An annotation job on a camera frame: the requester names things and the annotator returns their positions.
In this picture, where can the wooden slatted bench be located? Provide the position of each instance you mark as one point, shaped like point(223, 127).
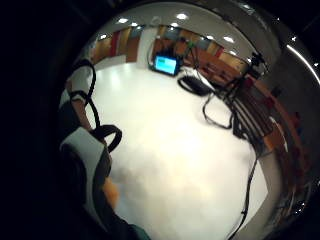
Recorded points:
point(256, 120)

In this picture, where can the white pillar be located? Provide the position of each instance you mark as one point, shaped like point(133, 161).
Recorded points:
point(146, 46)

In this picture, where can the laptop with lit blue screen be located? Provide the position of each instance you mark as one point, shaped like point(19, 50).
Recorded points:
point(165, 64)

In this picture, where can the black flat pouch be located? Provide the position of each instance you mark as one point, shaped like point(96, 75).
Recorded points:
point(194, 85)

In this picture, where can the black camera on tripod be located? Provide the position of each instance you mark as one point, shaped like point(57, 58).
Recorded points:
point(256, 64)

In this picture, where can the group of round ceiling lamps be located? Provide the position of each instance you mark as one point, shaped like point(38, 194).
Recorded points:
point(181, 16)

